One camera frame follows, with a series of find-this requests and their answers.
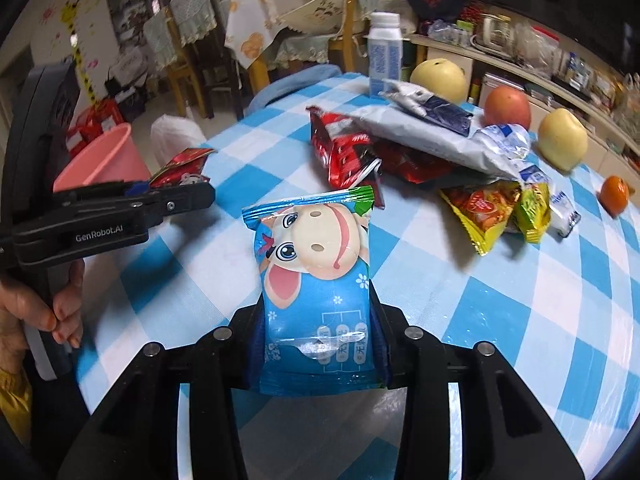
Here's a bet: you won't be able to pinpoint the red apple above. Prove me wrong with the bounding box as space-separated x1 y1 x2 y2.
483 86 531 133

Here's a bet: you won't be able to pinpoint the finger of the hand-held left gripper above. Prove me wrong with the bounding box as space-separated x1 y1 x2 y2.
52 180 153 208
127 181 217 233

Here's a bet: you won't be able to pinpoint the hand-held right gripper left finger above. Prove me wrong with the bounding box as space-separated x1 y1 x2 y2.
57 305 266 480

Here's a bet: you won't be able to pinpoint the grey wipes packet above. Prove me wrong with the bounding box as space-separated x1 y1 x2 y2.
350 107 524 181

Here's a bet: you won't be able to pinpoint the red wrapper with white print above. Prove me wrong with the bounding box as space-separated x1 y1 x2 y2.
306 105 386 209

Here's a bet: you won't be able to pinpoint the round yellow pear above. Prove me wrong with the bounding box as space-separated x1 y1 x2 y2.
410 58 469 106

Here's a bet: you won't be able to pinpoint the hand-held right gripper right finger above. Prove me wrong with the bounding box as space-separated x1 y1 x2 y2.
367 286 586 480

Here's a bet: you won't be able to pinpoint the orange tangerine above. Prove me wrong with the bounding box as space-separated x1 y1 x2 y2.
599 175 630 217

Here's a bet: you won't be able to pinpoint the cream sideboard cabinet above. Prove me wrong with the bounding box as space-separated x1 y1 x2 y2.
407 34 640 188

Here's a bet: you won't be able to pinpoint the green yellow snack packet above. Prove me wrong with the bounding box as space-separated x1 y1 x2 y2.
515 182 552 245

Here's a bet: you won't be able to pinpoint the red boxes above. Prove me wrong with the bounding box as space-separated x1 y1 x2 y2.
66 99 124 147

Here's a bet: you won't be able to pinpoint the small white packet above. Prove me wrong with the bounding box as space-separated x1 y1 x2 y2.
547 191 582 239

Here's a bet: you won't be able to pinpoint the wooden chair with lace cover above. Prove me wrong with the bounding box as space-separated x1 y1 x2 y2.
165 0 228 117

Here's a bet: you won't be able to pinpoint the pink plastic bin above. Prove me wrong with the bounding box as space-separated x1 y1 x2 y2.
52 122 153 194

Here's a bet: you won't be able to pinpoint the blue white checkered tablecloth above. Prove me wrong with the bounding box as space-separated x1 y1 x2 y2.
75 65 640 480

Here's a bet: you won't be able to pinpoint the person's left hand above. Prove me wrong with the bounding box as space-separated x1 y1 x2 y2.
0 259 86 361

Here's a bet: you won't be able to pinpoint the small red snack packet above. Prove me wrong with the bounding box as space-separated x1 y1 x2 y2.
148 147 219 189

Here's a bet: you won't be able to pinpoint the dark blue silver wrapper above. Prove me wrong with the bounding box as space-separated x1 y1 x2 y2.
380 80 476 137

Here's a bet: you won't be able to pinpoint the orange yellow snack packet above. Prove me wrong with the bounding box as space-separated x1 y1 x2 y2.
439 182 521 257

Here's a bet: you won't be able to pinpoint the giraffe wall sticker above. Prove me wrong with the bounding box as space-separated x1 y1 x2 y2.
59 0 102 111

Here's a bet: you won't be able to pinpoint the white milk bottle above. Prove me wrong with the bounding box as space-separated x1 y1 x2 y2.
367 12 404 102

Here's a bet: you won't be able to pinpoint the white plastic bag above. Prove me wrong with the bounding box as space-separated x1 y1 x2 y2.
150 114 207 162

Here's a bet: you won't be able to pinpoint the crushed clear plastic bottle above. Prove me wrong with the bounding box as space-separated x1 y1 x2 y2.
477 122 551 184

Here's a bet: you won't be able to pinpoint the white electric kettle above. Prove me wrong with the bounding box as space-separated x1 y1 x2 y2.
474 12 514 54

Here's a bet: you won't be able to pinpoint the blue cartoon cow snack packet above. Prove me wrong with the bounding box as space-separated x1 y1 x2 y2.
241 186 388 395

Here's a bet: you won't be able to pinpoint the yellow apple right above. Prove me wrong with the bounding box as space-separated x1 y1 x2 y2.
537 108 590 171

